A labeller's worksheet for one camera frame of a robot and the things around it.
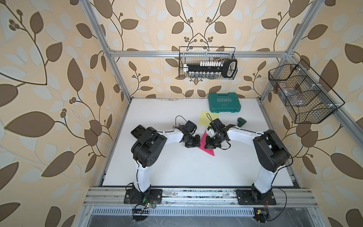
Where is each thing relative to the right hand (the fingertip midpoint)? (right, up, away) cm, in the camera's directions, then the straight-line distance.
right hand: (204, 147), depth 92 cm
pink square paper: (-1, +2, 0) cm, 3 cm away
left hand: (-3, +2, +1) cm, 4 cm away
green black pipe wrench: (+29, +16, +13) cm, 36 cm away
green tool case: (+18, +31, +20) cm, 41 cm away
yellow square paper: (0, +20, -3) cm, 20 cm away
